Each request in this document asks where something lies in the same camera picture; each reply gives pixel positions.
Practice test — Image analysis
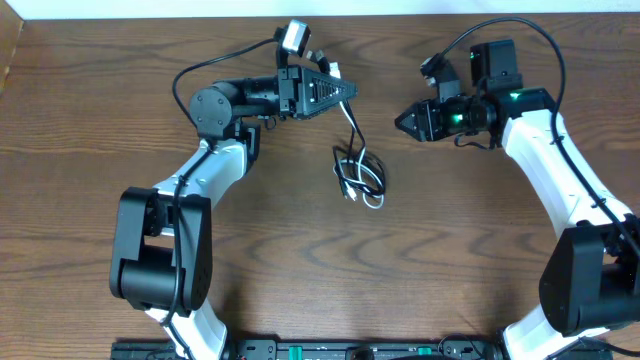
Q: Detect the black usb cable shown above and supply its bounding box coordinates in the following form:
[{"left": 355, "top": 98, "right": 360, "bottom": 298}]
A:
[{"left": 305, "top": 48, "right": 388, "bottom": 201}]

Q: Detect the white usb cable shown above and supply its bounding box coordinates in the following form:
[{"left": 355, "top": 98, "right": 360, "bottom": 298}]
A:
[{"left": 328, "top": 60, "right": 386, "bottom": 211}]

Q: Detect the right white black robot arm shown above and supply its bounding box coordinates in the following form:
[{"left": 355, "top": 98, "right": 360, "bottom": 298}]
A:
[{"left": 395, "top": 40, "right": 639, "bottom": 359}]

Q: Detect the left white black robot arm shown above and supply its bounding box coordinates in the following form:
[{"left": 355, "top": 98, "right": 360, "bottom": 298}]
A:
[{"left": 109, "top": 65, "right": 358, "bottom": 359}]

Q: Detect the cardboard side panel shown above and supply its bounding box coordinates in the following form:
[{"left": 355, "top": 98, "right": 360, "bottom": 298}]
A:
[{"left": 0, "top": 0, "right": 24, "bottom": 92}]

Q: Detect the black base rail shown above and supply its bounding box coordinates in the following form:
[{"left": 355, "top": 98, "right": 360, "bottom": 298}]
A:
[{"left": 109, "top": 333, "right": 614, "bottom": 360}]

